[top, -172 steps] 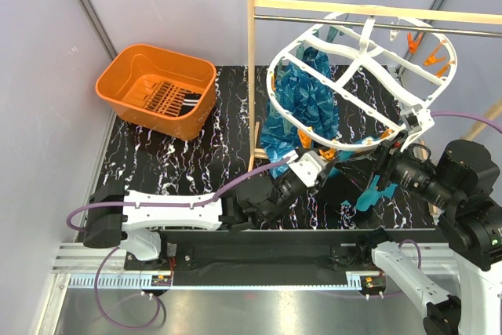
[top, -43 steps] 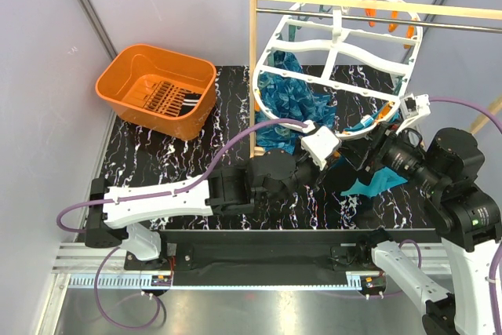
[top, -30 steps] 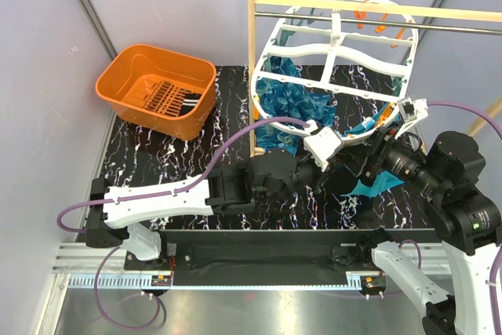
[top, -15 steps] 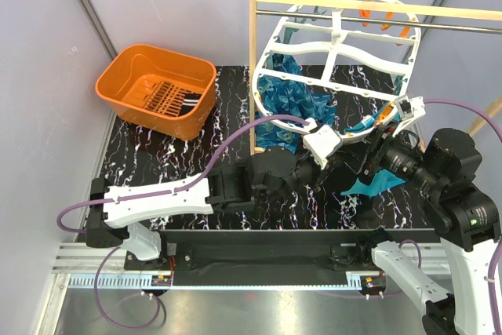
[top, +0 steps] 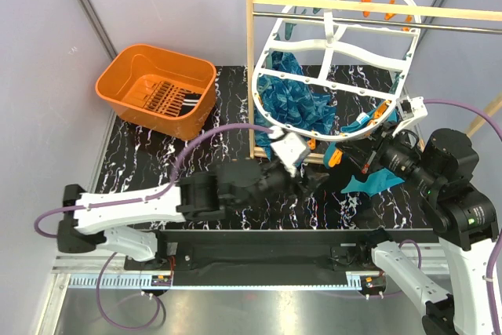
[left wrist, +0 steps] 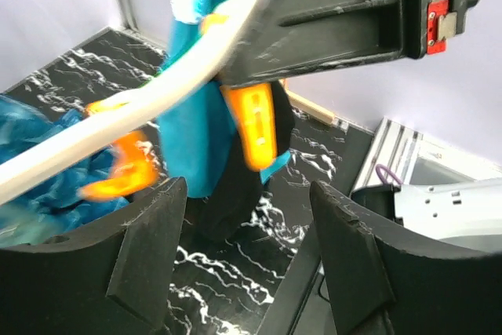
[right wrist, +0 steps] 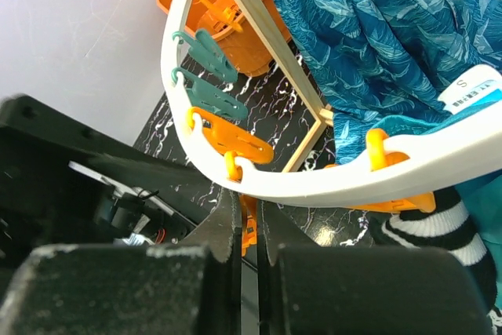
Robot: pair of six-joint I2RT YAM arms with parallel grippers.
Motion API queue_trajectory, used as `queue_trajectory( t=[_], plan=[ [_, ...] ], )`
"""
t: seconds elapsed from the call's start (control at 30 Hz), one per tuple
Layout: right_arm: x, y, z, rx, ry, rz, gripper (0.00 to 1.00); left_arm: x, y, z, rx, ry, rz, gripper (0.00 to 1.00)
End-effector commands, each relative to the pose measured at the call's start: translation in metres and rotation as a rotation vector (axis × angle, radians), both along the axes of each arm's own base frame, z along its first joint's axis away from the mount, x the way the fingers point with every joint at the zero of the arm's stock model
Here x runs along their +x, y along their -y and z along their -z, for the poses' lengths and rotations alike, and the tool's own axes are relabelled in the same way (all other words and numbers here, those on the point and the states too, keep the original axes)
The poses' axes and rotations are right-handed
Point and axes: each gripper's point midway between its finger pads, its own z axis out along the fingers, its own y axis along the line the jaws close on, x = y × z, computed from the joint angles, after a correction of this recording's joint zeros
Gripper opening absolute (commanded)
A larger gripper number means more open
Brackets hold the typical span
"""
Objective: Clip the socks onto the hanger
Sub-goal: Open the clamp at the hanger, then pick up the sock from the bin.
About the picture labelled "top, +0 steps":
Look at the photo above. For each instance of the teal cloth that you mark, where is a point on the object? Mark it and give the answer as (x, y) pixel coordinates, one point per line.
(346, 177)

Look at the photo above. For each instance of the wooden clothes rack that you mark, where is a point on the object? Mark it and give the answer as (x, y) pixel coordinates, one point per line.
(392, 17)

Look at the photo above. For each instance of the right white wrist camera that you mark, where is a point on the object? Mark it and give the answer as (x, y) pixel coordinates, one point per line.
(412, 111)

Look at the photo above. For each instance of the blue patterned cloth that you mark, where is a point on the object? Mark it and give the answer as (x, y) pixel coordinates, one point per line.
(292, 102)

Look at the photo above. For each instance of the orange clothespin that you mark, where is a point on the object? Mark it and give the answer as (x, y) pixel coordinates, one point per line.
(335, 158)
(312, 143)

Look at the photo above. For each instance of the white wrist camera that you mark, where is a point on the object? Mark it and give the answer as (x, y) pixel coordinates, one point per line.
(412, 111)
(289, 147)

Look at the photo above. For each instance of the orange plastic basket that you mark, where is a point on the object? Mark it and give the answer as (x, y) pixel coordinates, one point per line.
(145, 85)

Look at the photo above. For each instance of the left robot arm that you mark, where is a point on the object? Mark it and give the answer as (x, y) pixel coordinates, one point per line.
(105, 221)

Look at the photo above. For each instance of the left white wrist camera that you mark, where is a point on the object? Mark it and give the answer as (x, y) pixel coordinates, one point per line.
(289, 147)

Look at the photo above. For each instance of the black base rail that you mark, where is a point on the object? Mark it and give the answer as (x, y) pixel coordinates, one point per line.
(251, 260)

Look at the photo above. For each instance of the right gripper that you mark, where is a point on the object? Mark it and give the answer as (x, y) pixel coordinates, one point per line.
(370, 162)

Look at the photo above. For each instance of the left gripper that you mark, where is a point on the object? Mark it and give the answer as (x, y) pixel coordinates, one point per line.
(297, 190)

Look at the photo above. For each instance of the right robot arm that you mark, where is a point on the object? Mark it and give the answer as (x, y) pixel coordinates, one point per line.
(463, 218)

